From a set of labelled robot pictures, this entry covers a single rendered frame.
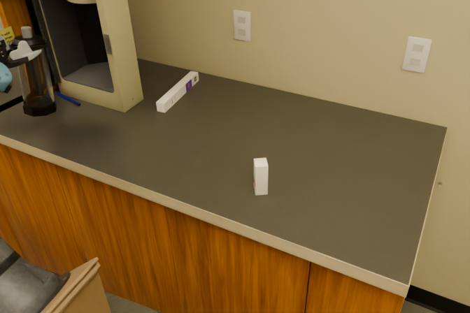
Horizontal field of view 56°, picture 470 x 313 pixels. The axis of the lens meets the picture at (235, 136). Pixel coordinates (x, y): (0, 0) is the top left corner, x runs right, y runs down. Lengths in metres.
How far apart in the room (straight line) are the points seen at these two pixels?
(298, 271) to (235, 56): 0.92
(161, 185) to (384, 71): 0.84
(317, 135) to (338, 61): 0.31
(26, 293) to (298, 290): 0.72
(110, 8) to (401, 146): 1.02
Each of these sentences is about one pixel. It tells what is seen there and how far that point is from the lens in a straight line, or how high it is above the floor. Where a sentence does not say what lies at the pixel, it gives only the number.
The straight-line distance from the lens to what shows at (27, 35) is 1.47.
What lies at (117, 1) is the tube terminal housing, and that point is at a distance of 1.52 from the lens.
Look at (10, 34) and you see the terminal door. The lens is 1.67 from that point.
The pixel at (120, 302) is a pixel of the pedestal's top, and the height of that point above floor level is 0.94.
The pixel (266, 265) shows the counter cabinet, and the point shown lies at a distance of 1.26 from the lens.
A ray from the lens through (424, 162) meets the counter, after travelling 1.42.
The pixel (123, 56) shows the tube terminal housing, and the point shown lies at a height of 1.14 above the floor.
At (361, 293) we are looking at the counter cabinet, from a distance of 1.19.
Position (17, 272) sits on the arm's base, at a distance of 0.86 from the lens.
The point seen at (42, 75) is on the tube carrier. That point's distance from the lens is 1.48.
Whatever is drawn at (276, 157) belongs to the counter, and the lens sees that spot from 1.35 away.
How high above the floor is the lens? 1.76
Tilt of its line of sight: 35 degrees down
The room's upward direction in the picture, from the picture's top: 2 degrees counter-clockwise
